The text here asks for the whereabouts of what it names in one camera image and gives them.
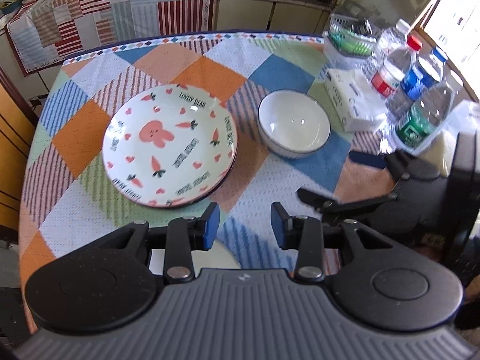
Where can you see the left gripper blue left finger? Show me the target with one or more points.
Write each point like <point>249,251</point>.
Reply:
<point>187,234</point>

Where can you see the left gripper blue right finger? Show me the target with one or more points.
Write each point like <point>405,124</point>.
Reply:
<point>304,234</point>

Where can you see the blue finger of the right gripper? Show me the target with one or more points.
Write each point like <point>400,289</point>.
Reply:
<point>319,202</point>
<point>367,159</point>

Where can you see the white bowl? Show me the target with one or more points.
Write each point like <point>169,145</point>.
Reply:
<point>218,257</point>
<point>291,124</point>

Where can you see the pink rabbit patterned plate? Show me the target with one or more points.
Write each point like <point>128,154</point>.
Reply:
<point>155,131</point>

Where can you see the large white sun plate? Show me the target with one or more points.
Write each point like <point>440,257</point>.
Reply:
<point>203,169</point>

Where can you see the white tissue pack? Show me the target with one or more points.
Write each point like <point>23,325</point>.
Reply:
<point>358,105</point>

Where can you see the bag of rice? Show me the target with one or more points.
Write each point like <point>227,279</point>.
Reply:
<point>464,118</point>

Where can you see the green label water bottle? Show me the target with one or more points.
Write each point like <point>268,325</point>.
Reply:
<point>423,117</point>

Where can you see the red label water bottle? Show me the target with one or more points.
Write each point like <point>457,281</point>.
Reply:
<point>396,65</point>

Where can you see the blue label water bottle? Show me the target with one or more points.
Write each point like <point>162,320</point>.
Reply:
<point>426,72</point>

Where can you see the clear water bottle at back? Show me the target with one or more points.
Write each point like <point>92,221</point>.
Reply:
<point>390,39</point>

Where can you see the colourful patchwork tablecloth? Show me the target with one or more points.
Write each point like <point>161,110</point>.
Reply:
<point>68,201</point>

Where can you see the wooden chair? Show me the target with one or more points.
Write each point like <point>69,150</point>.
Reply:
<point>18,124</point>

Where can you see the striped counter cloth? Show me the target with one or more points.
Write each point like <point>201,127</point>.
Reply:
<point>46,32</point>

